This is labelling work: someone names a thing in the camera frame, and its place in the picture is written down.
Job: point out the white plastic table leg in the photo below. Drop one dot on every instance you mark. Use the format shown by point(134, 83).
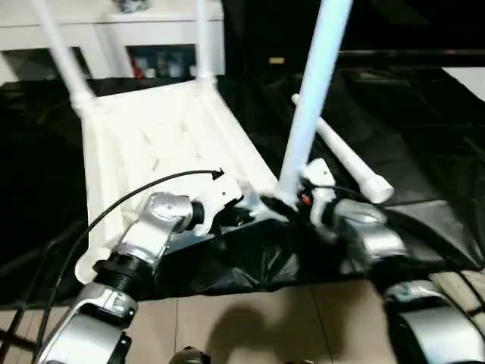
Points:
point(61, 53)
point(314, 91)
point(203, 38)
point(348, 155)

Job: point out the white plastic table top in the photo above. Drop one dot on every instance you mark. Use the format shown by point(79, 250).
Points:
point(151, 129)

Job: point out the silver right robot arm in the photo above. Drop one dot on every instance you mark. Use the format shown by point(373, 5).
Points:
point(364, 235)

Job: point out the black robot left foot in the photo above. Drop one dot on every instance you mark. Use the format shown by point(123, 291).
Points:
point(189, 356)

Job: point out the white flat board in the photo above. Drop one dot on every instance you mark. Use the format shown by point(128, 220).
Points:
point(466, 80)

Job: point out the large black furniture piece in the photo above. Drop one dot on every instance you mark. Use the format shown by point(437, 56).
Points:
point(409, 26)

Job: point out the black mat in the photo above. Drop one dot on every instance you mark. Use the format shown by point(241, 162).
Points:
point(30, 167)

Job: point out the white cabinet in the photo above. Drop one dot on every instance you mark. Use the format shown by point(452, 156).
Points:
point(98, 34)

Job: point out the dark glass bowl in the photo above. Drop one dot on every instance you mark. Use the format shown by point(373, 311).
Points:
point(134, 4)

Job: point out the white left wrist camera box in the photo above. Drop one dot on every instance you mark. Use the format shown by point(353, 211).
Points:
point(223, 193)

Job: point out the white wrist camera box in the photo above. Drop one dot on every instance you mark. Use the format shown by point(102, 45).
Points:
point(318, 174)
point(223, 193)

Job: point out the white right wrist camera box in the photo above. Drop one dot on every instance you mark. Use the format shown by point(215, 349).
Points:
point(318, 174)

